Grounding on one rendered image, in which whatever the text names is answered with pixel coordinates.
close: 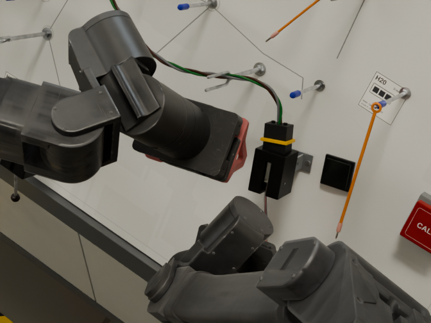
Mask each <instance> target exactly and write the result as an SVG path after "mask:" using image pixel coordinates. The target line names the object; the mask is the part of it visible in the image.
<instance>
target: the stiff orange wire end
mask: <svg viewBox="0 0 431 323"><path fill-rule="evenodd" d="M374 105H378V106H379V109H378V110H374ZM371 110H372V112H373V115H372V118H371V121H370V124H369V127H368V132H367V134H366V137H365V140H364V144H363V146H362V150H361V153H360V156H359V160H358V163H357V167H356V169H355V173H354V175H353V179H352V182H351V186H350V189H349V192H348V196H347V198H346V202H345V205H344V208H343V211H342V215H341V218H340V221H339V223H338V225H337V229H336V232H337V234H336V236H335V239H336V238H337V236H338V234H339V232H340V231H341V228H342V222H343V220H344V216H345V213H346V210H347V207H348V203H349V201H350V197H351V193H352V191H353V187H354V184H355V181H356V178H357V174H358V172H359V168H360V164H361V162H362V158H363V155H364V152H365V149H366V146H367V143H368V139H369V136H370V133H371V129H372V127H373V123H374V120H375V117H376V114H377V113H380V112H381V110H382V105H381V104H380V103H378V102H375V103H373V104H372V105H371Z"/></svg>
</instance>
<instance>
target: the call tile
mask: <svg viewBox="0 0 431 323"><path fill-rule="evenodd" d="M400 235H401V236H403V237H404V238H406V239H407V240H410V241H411V242H412V243H414V244H416V245H418V246H419V247H420V248H422V249H424V250H426V251H427V252H429V253H430V254H431V205H429V204H427V203H426V202H424V201H422V200H419V201H418V202H417V203H416V205H415V206H414V208H413V210H412V212H411V213H410V215H409V217H408V219H407V221H406V223H405V225H404V226H403V228H402V230H401V232H400Z"/></svg>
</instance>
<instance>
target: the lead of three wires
mask: <svg viewBox="0 0 431 323"><path fill-rule="evenodd" d="M221 79H235V80H240V81H250V82H252V83H254V84H256V85H258V86H260V87H262V88H264V89H266V90H267V91H268V92H269V93H270V94H271V96H272V98H273V99H274V101H275V103H276V105H277V122H278V124H280V123H281V124H282V104H281V101H280V99H279V98H278V96H277V94H276V93H275V91H274V90H273V89H272V88H271V87H270V86H269V85H268V84H266V83H264V82H262V81H260V80H258V79H256V78H253V77H250V76H240V75H236V74H225V75H222V76H221Z"/></svg>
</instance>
